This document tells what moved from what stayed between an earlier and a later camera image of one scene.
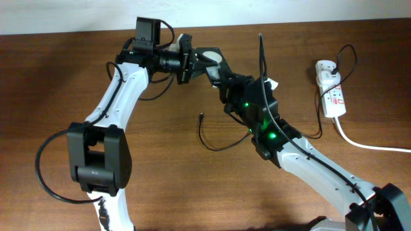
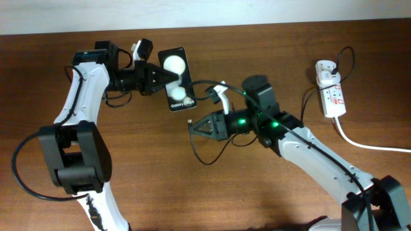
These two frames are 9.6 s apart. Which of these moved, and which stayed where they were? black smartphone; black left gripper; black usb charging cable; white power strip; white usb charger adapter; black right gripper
Moved: black usb charging cable; black left gripper; black right gripper; black smartphone
Stayed: white usb charger adapter; white power strip
